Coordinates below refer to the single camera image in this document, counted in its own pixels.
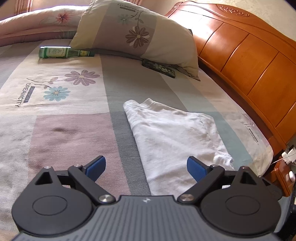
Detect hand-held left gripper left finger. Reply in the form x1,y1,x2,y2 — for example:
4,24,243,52
35,156,115,205

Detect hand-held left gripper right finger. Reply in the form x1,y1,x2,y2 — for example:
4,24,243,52
177,156,258,205

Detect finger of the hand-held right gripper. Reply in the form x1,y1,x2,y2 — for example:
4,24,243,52
258,174,283,202

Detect white printed long-sleeve shirt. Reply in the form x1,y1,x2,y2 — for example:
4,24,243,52
123,98,234,196

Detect wooden nightstand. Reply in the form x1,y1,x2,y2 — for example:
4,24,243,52
269,148,296,197

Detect person's grey trousers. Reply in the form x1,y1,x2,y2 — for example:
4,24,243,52
276,197,296,241

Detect white charger plug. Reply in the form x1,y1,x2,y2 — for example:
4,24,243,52
281,145,296,165

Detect phone in printed case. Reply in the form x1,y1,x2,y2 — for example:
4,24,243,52
142,59,176,79

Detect green glass bottle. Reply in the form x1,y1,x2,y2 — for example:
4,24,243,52
38,46,95,59

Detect wooden headboard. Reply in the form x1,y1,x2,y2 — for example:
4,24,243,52
165,0,296,150

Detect floral patchwork pillow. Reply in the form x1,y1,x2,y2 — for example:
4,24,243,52
69,0,201,81

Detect folded pink floral quilt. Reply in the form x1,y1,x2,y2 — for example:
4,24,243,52
0,6,93,47

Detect pink patterned curtain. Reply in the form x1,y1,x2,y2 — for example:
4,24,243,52
13,0,33,11

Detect white charging cable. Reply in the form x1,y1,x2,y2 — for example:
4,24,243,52
270,156,288,168

